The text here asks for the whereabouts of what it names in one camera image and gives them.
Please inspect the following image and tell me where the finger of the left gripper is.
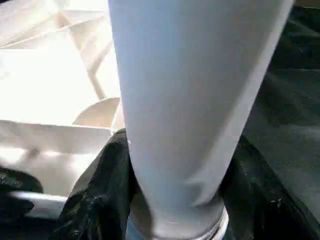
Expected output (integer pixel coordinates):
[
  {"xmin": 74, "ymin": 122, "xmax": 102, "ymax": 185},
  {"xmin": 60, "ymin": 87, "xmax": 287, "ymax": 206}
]
[{"xmin": 0, "ymin": 167, "xmax": 45, "ymax": 223}]

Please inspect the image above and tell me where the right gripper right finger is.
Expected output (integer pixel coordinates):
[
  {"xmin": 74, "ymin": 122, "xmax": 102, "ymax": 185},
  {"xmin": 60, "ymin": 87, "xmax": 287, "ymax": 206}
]
[{"xmin": 220, "ymin": 135, "xmax": 320, "ymax": 240}]

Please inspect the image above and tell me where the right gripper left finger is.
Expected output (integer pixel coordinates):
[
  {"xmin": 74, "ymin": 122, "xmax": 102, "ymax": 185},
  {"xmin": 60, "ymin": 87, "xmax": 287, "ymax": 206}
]
[{"xmin": 50, "ymin": 129, "xmax": 138, "ymax": 240}]

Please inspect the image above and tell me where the white plastic table top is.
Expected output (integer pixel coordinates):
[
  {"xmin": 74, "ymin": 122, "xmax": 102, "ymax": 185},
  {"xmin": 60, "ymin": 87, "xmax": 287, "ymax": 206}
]
[{"xmin": 0, "ymin": 0, "xmax": 231, "ymax": 240}]

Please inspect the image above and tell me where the white plastic table leg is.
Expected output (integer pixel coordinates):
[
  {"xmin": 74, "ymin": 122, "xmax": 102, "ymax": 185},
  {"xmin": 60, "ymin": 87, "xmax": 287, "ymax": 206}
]
[{"xmin": 107, "ymin": 0, "xmax": 296, "ymax": 226}]

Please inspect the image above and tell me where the black mat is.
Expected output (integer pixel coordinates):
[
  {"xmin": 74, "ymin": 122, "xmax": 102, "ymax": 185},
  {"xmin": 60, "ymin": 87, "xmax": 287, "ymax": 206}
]
[{"xmin": 0, "ymin": 5, "xmax": 320, "ymax": 240}]

